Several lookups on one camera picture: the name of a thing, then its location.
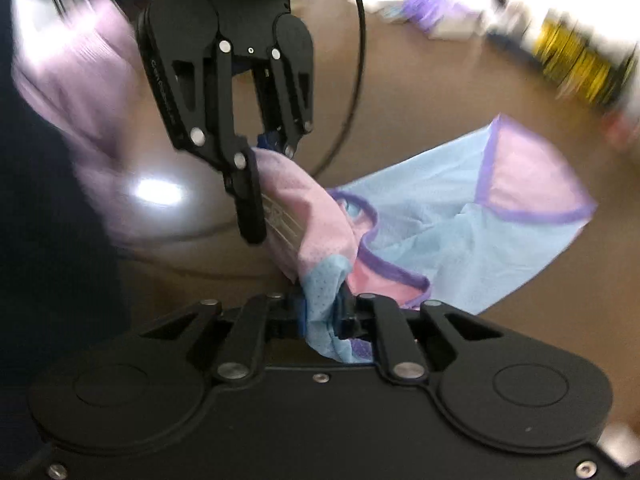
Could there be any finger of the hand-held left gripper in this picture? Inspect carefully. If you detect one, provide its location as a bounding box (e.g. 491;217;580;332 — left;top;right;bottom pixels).
145;40;269;247
252;49;316;158

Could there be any pink blue mesh garment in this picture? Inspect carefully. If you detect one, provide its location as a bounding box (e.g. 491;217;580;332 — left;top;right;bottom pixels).
254;112;599;367

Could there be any purple tissue box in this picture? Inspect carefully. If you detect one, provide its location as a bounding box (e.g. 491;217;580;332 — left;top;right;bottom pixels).
404;0;485;39

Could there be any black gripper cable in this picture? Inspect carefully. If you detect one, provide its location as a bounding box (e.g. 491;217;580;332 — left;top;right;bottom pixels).
310;0;367;179

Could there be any person's pink shirt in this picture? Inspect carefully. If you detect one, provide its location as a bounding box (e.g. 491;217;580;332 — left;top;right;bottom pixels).
9;0;153;242

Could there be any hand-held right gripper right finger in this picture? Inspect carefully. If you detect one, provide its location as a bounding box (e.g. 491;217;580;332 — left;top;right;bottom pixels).
335;292;507;382

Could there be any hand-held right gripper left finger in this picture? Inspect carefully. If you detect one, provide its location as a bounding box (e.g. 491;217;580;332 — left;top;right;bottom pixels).
135;293;308;382

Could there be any person's dark clothing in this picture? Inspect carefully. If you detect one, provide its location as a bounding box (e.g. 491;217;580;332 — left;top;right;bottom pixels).
0;0;132;461

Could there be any yellow black cardboard box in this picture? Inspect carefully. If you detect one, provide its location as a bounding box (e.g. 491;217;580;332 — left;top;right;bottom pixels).
531;14;637;109

